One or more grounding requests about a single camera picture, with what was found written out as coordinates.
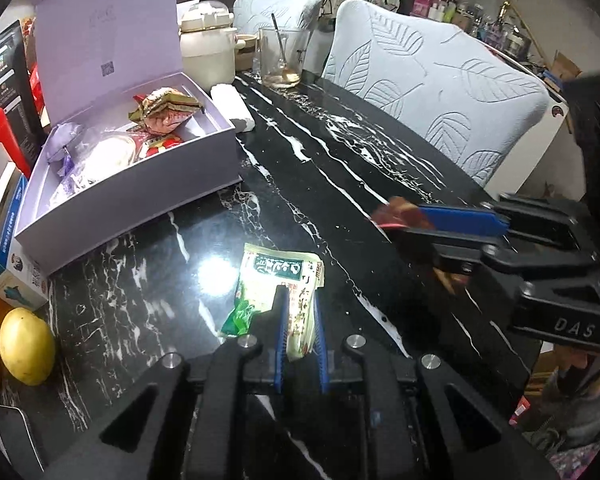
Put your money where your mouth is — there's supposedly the purple tassel sachet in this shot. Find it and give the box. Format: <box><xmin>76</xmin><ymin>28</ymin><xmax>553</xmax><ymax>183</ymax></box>
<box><xmin>46</xmin><ymin>122</ymin><xmax>88</xmax><ymax>196</ymax></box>

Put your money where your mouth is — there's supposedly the clear zip bag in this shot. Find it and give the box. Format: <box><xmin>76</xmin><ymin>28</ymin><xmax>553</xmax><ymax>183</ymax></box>
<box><xmin>60</xmin><ymin>127</ymin><xmax>141</xmax><ymax>196</ymax></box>

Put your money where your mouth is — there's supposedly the white cabinet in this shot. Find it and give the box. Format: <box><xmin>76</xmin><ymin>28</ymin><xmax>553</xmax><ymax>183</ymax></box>
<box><xmin>485</xmin><ymin>50</ymin><xmax>573</xmax><ymax>201</ymax></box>

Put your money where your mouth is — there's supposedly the lavender gift box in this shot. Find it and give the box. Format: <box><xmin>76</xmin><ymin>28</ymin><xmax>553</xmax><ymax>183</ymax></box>
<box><xmin>15</xmin><ymin>0</ymin><xmax>241</xmax><ymax>277</ymax></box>

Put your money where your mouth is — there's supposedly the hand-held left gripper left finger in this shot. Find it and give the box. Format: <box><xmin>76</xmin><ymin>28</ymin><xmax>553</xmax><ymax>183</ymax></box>
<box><xmin>42</xmin><ymin>284</ymin><xmax>296</xmax><ymax>480</ymax></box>

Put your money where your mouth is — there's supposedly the clear glass cup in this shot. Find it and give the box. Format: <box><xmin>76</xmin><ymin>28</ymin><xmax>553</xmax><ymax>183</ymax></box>
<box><xmin>259</xmin><ymin>27</ymin><xmax>315</xmax><ymax>89</ymax></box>

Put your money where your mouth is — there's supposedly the brown snack packet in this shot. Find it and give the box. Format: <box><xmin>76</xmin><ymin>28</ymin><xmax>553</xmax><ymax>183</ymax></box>
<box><xmin>370</xmin><ymin>197</ymin><xmax>473</xmax><ymax>296</ymax></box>

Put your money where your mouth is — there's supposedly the person's patterned clothing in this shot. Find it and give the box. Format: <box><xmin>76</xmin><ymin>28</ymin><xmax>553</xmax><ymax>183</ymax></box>
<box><xmin>517</xmin><ymin>350</ymin><xmax>600</xmax><ymax>476</ymax></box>

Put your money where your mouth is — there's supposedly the cream ceramic pot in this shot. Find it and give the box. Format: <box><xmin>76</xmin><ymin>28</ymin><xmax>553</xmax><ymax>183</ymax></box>
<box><xmin>180</xmin><ymin>0</ymin><xmax>246</xmax><ymax>86</ymax></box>

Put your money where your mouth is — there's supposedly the green white snack packet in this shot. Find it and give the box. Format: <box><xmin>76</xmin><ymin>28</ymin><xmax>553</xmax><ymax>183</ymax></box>
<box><xmin>220</xmin><ymin>242</ymin><xmax>327</xmax><ymax>361</ymax></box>

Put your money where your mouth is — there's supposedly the black snack bag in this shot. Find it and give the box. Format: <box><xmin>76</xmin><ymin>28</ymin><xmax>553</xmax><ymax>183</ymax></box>
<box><xmin>0</xmin><ymin>20</ymin><xmax>46</xmax><ymax>136</ymax></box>

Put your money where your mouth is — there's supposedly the green gold snack packet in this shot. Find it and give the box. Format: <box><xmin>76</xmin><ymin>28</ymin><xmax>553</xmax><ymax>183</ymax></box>
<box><xmin>139</xmin><ymin>87</ymin><xmax>204</xmax><ymax>136</ymax></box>

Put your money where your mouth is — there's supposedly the leaf pattern chair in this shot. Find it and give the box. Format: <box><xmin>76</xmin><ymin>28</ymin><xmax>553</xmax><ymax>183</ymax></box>
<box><xmin>321</xmin><ymin>0</ymin><xmax>552</xmax><ymax>188</ymax></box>
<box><xmin>232</xmin><ymin>0</ymin><xmax>323</xmax><ymax>36</ymax></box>

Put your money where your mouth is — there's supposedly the yellow lemon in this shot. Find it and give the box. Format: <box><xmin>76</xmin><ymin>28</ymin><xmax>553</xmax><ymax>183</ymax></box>
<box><xmin>0</xmin><ymin>307</ymin><xmax>56</xmax><ymax>387</ymax></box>

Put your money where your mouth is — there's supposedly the black smartphone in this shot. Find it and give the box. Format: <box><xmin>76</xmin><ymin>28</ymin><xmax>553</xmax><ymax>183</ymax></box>
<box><xmin>0</xmin><ymin>404</ymin><xmax>46</xmax><ymax>468</ymax></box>

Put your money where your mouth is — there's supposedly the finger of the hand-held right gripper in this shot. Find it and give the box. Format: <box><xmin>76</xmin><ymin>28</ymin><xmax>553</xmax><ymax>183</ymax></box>
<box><xmin>420</xmin><ymin>192</ymin><xmax>600</xmax><ymax>261</ymax></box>
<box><xmin>405</xmin><ymin>227</ymin><xmax>600</xmax><ymax>353</ymax></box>

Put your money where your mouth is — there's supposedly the cardboard box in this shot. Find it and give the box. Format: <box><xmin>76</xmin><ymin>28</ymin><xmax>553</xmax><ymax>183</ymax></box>
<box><xmin>545</xmin><ymin>50</ymin><xmax>581</xmax><ymax>91</ymax></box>

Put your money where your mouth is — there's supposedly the red bag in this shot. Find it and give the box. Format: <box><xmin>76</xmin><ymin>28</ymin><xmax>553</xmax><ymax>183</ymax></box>
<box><xmin>27</xmin><ymin>65</ymin><xmax>48</xmax><ymax>126</ymax></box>

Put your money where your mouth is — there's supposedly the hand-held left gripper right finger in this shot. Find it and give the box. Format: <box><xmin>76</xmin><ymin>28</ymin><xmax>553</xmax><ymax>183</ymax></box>
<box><xmin>311</xmin><ymin>287</ymin><xmax>546</xmax><ymax>480</ymax></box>

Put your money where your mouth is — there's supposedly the metal spoon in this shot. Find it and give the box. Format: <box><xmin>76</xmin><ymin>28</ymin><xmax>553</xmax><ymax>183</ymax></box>
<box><xmin>271</xmin><ymin>12</ymin><xmax>301</xmax><ymax>83</ymax></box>

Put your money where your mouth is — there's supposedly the brown ceramic bowl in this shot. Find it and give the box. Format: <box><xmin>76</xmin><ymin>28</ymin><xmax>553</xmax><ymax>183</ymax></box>
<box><xmin>235</xmin><ymin>34</ymin><xmax>261</xmax><ymax>72</ymax></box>

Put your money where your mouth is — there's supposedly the blue white carton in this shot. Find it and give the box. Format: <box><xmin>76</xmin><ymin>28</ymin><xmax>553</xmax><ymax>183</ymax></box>
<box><xmin>0</xmin><ymin>162</ymin><xmax>50</xmax><ymax>311</ymax></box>

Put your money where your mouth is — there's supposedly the row of bottles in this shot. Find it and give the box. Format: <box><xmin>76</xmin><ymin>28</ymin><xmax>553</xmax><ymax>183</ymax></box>
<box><xmin>412</xmin><ymin>0</ymin><xmax>536</xmax><ymax>58</ymax></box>

